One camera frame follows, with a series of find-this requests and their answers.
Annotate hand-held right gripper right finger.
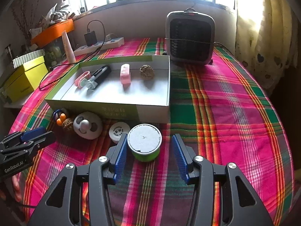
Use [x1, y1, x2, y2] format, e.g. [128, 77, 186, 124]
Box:
[171, 134, 274, 226]

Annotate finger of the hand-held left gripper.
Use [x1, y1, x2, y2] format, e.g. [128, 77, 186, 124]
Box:
[24, 131, 57, 156]
[0, 126, 47, 146]

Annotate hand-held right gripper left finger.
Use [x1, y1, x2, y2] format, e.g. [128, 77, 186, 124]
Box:
[27, 133, 128, 226]

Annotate blue cord orange charm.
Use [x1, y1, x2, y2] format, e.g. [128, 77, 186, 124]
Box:
[52, 108, 68, 126]

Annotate brown walnut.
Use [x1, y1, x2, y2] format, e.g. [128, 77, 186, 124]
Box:
[140, 65, 153, 78]
[62, 118, 77, 131]

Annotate small white round jar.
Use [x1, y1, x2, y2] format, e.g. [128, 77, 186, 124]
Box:
[109, 122, 130, 144]

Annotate green spool white cap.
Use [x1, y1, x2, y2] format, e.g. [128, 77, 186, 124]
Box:
[127, 124, 163, 162]

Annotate white round gadget grey patches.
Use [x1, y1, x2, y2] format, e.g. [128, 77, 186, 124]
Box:
[73, 112, 103, 140]

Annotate pink white carabiner clip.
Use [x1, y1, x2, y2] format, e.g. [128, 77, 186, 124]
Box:
[74, 71, 91, 89]

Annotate green white cardboard box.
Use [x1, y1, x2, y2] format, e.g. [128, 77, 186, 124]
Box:
[45, 55, 171, 124]

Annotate black rectangular device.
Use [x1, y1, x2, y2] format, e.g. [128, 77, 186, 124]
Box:
[86, 66, 111, 90]

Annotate pink strap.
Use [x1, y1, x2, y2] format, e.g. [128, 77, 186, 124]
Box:
[120, 63, 131, 87]

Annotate yellow box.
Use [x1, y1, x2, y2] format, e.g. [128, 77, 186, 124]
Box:
[0, 56, 50, 104]

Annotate pink green plaid tablecloth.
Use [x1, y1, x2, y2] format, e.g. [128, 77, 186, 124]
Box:
[8, 37, 295, 226]

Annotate green white striped box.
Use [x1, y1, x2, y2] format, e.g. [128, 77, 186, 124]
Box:
[12, 49, 46, 68]

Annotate clear container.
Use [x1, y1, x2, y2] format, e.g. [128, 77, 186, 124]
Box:
[45, 41, 64, 67]

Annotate cream tube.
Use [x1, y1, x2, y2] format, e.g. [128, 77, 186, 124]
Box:
[62, 31, 76, 64]

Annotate orange tray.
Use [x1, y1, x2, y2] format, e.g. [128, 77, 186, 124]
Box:
[30, 19, 75, 45]

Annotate dried branches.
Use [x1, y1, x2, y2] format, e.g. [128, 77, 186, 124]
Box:
[11, 5, 36, 50]

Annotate black charger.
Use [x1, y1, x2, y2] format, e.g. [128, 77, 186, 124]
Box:
[84, 30, 97, 47]

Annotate white power strip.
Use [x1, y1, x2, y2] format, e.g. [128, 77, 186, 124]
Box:
[73, 37, 125, 57]

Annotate grey black space heater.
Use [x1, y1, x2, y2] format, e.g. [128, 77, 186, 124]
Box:
[165, 8, 215, 66]

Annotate heart print curtain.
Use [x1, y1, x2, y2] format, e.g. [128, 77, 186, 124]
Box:
[235, 0, 299, 95]

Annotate black cable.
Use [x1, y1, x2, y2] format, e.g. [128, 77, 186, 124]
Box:
[39, 20, 105, 90]

